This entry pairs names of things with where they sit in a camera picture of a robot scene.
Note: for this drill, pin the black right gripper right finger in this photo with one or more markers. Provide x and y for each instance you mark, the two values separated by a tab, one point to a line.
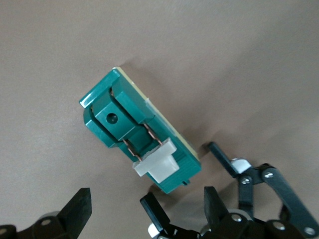
219	219

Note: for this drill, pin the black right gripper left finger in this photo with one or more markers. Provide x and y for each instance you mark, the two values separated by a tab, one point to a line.
74	214

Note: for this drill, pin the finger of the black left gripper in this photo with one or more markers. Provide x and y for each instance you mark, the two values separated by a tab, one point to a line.
159	216
279	184

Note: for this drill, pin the green terminal block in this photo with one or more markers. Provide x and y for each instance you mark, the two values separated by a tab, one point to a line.
139	129

